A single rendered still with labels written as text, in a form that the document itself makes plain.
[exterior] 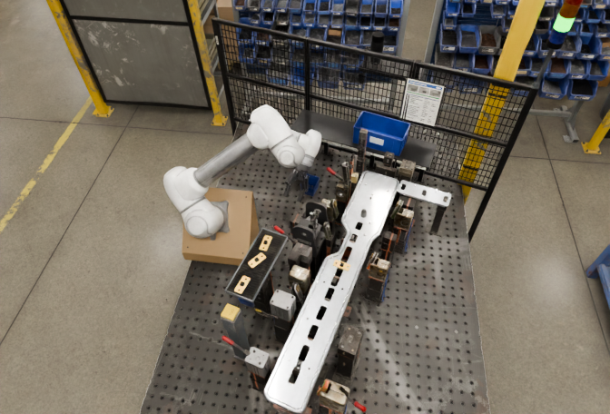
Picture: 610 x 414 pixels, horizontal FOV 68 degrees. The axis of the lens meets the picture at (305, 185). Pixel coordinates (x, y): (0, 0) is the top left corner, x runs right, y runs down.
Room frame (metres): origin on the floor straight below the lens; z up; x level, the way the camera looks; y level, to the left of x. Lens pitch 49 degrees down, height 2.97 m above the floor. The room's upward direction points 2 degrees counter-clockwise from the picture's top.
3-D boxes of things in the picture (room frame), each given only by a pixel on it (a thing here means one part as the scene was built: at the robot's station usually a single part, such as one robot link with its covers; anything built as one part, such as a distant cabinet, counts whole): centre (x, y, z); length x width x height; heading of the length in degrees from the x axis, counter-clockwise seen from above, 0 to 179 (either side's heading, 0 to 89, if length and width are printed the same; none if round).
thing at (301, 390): (1.17, -0.17, 1.00); 1.38 x 0.22 x 0.02; 155
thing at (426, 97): (2.07, -0.69, 1.30); 0.23 x 0.02 x 0.31; 65
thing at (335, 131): (2.09, -0.36, 1.02); 0.90 x 0.22 x 0.03; 65
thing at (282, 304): (0.96, 0.12, 0.90); 0.13 x 0.10 x 0.41; 65
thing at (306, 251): (1.24, 0.02, 0.89); 0.13 x 0.11 x 0.38; 65
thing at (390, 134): (2.04, -0.47, 1.10); 0.30 x 0.17 x 0.13; 64
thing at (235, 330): (0.88, 0.34, 0.92); 0.08 x 0.08 x 0.44; 65
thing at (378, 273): (1.17, -0.36, 0.87); 0.12 x 0.09 x 0.35; 65
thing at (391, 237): (1.37, -0.44, 0.84); 0.11 x 0.08 x 0.29; 65
